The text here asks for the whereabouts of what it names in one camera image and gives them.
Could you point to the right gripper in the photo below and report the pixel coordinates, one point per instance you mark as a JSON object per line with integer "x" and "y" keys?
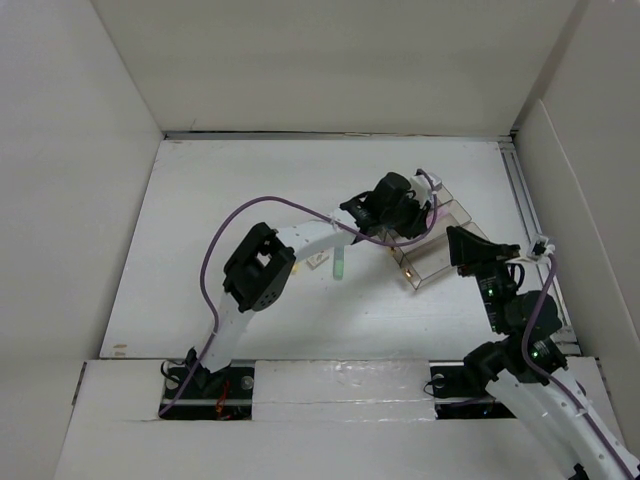
{"x": 468, "y": 248}

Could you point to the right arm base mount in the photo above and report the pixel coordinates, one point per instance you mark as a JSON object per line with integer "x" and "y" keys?
{"x": 456, "y": 397}

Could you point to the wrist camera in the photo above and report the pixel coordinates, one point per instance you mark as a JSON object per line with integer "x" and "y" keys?
{"x": 425, "y": 185}
{"x": 538, "y": 251}

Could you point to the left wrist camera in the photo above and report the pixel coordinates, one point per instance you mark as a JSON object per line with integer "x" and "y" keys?
{"x": 425, "y": 185}

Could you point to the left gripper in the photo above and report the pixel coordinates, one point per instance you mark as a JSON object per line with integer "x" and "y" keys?
{"x": 417, "y": 220}

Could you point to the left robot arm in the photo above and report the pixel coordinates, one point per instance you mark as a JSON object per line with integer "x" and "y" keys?
{"x": 257, "y": 271}

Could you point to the clear three-drawer organizer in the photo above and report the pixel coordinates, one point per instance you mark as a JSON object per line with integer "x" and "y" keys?
{"x": 426, "y": 261}

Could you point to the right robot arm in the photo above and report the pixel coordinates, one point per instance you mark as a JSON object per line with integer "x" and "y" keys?
{"x": 526, "y": 371}

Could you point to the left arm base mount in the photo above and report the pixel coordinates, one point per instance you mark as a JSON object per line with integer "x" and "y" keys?
{"x": 226, "y": 395}

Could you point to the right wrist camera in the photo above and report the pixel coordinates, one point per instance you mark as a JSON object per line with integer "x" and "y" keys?
{"x": 538, "y": 251}

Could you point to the white staples box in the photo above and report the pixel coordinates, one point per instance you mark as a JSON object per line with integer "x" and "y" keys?
{"x": 318, "y": 259}

